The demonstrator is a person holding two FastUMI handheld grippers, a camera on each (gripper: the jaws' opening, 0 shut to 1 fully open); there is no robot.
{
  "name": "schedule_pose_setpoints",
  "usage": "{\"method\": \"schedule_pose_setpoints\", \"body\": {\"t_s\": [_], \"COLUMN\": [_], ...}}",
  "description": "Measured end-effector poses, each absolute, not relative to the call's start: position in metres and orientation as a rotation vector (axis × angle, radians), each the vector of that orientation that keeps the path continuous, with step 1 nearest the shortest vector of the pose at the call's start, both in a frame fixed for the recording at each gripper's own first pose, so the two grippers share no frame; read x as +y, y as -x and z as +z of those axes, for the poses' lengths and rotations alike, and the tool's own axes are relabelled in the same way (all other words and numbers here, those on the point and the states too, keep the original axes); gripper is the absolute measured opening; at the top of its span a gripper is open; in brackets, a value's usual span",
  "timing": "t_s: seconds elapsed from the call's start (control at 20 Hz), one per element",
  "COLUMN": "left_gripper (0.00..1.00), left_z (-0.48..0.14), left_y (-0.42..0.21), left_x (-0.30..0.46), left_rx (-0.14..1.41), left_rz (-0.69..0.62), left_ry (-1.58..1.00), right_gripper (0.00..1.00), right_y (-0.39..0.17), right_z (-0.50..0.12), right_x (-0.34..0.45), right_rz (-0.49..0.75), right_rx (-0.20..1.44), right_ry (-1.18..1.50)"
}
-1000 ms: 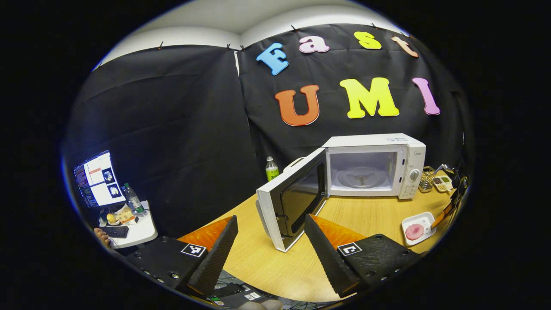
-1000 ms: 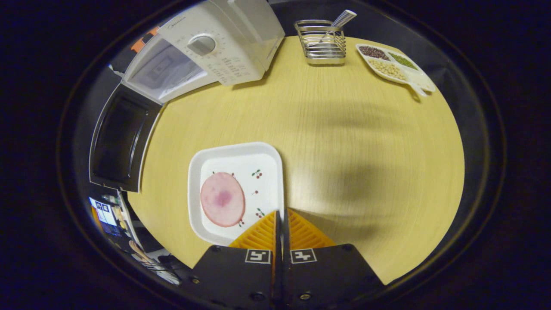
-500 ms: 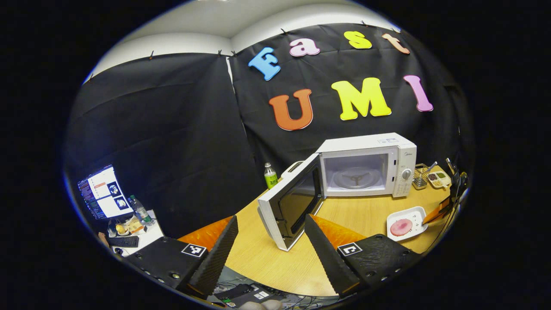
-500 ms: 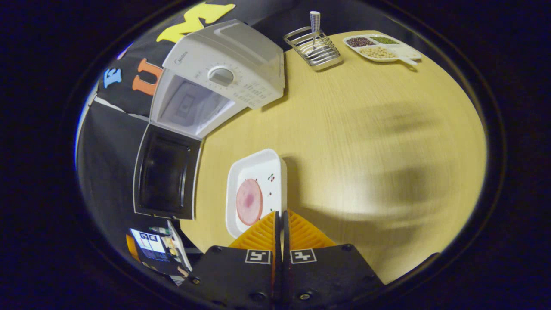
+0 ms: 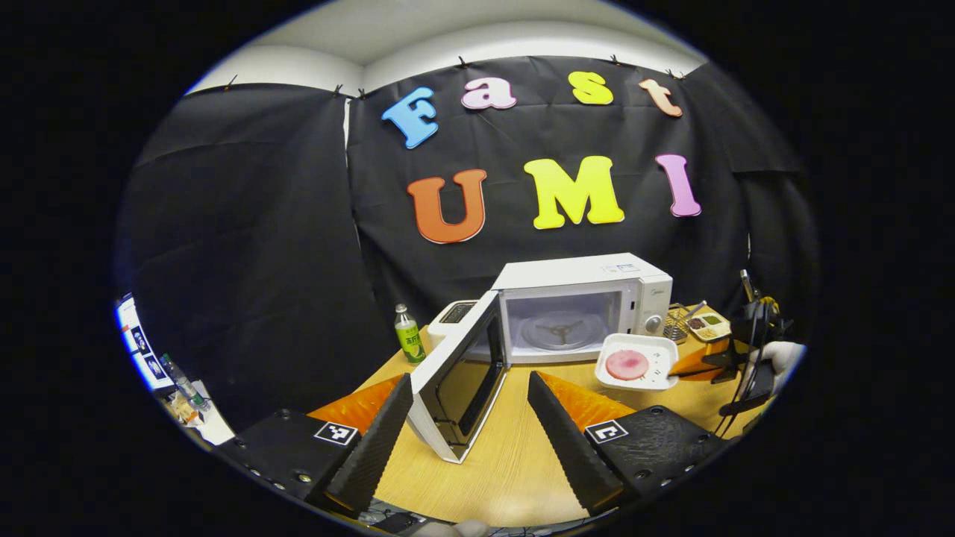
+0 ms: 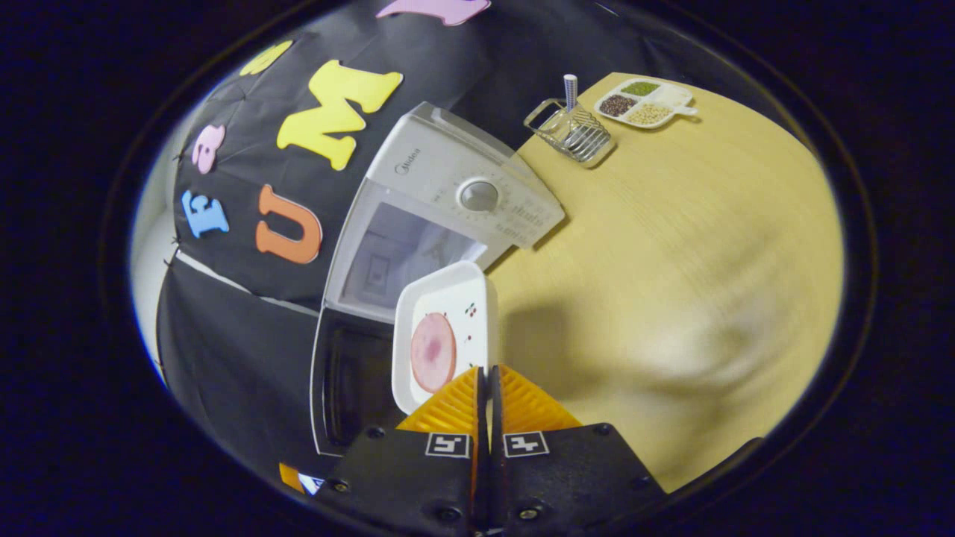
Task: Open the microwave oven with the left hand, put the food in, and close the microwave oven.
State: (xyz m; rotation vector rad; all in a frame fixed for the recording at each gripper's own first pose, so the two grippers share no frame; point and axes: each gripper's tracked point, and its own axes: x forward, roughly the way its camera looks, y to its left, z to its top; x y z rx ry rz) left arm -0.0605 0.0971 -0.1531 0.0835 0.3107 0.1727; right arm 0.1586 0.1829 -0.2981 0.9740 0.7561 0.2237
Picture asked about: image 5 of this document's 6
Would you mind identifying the metal wire basket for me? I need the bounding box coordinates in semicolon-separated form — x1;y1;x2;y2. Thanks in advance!
664;302;695;344

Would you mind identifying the white food tray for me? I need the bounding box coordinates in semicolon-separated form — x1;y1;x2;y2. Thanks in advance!
595;333;680;392

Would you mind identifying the green label drink bottle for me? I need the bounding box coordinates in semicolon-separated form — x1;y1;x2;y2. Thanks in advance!
394;304;426;365

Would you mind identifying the white toaster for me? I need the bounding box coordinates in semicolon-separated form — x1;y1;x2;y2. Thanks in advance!
428;300;480;351

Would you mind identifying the white printed board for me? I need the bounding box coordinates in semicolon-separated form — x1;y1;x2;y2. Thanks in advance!
116;295;174;392

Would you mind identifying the clear plastic bottle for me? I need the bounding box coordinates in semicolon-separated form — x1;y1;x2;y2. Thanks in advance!
158;353;210;412

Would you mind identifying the divided white condiment dish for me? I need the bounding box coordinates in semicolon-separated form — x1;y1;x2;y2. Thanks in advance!
686;312;732;342

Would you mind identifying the white microwave oven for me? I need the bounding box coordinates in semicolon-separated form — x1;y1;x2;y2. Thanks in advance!
407;252;674;465

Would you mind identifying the pink ham slice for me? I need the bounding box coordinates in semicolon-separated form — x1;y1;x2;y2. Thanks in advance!
605;349;650;381

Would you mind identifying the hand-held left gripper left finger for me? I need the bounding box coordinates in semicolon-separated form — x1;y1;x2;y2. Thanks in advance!
216;373;413;515

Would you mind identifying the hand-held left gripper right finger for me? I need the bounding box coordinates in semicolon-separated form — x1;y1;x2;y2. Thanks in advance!
527;371;728;517

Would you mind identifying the black backdrop cloth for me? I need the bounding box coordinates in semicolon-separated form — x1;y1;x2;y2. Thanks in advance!
116;56;820;433

